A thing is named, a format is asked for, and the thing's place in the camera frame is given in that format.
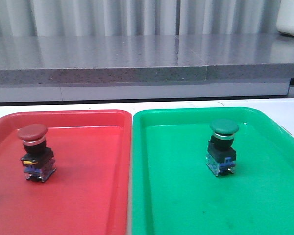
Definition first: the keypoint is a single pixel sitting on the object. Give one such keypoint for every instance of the green mushroom push button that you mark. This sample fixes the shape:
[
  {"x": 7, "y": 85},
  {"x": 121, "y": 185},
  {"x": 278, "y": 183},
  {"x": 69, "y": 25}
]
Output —
[{"x": 221, "y": 157}]

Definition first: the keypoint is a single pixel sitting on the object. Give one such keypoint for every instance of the red mushroom push button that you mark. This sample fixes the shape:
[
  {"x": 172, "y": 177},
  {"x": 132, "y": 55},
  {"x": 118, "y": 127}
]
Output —
[{"x": 38, "y": 162}]

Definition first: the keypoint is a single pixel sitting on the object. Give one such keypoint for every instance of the green plastic tray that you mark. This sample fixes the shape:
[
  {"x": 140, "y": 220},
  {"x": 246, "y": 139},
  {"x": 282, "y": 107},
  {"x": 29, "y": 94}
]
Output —
[{"x": 175, "y": 193}]

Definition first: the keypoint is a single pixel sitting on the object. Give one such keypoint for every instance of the red plastic tray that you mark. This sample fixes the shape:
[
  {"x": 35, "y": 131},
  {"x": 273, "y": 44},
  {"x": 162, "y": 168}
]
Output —
[{"x": 88, "y": 192}]

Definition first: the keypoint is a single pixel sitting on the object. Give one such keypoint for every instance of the grey stone counter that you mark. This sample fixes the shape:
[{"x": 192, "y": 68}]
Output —
[{"x": 112, "y": 68}]

